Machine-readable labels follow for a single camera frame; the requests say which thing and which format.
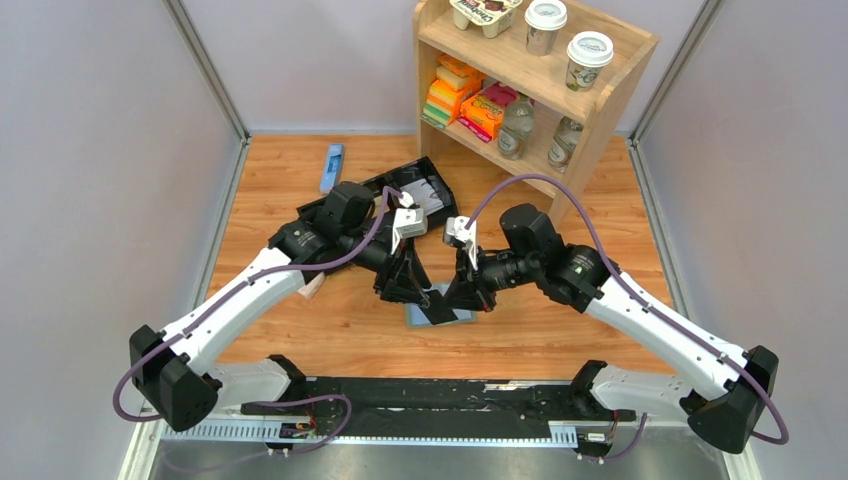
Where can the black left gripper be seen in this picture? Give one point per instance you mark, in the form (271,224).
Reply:
(402,276)

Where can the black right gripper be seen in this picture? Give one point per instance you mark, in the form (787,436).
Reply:
(463,292)

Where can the black card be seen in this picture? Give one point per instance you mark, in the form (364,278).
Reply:
(434,309)

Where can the teal leather card holder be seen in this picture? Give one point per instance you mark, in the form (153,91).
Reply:
(415,319)

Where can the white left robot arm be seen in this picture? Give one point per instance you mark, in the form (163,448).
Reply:
(176,368)

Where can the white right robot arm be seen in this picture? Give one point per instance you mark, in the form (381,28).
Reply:
(718,388)

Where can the silver VIP card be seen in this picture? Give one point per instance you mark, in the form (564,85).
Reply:
(424,195)

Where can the black three-compartment tray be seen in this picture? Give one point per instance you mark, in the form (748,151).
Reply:
(386,189)

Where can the blue rectangular box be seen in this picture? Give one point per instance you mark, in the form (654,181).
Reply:
(332,167)

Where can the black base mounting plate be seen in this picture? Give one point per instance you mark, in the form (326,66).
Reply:
(445,408)

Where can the orange snack box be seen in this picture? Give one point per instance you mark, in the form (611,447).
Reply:
(483,112)

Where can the glass bottle left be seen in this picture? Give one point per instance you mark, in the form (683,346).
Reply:
(516,128)

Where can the glass bottle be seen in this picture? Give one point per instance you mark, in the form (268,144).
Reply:
(516,128)
(565,141)

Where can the glass bottle right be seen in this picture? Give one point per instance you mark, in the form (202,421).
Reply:
(565,141)

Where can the stacked colourful sponges pack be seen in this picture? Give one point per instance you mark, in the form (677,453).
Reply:
(455,82)

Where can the paper coffee cup right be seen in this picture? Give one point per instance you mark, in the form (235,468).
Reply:
(588,52)

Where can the paper coffee cup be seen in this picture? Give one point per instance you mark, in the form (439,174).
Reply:
(544,19)
(588,52)

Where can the chocolate pudding cup pack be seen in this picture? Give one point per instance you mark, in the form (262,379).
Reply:
(492,16)

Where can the paper coffee cup left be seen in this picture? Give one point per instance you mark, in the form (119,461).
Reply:
(544,19)

